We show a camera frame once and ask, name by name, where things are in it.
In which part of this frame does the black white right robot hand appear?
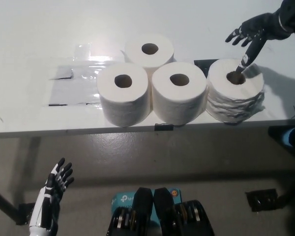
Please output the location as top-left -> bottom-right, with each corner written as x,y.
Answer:
225,13 -> 286,74

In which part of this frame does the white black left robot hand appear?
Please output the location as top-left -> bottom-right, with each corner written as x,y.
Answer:
29,157 -> 75,229

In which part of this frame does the smooth white toilet paper roll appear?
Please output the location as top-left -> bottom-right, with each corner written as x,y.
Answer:
96,64 -> 152,128
151,61 -> 207,125
124,33 -> 175,74

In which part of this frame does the black floor tape patch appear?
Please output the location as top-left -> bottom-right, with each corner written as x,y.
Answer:
18,203 -> 40,226
245,188 -> 278,212

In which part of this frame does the black table leg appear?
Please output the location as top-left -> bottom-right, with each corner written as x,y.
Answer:
0,184 -> 19,226

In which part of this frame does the black tape patch on table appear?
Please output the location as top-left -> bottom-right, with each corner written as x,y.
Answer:
193,59 -> 266,110

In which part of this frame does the teal tp-link box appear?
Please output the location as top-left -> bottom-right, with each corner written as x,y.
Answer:
110,188 -> 182,236

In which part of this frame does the grey tape patch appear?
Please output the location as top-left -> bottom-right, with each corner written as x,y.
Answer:
41,65 -> 106,107

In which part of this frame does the small black tape strip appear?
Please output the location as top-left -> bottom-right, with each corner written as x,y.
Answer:
153,123 -> 174,131

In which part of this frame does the clear glossy tape sheet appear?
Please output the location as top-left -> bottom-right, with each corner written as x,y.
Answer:
73,43 -> 128,82

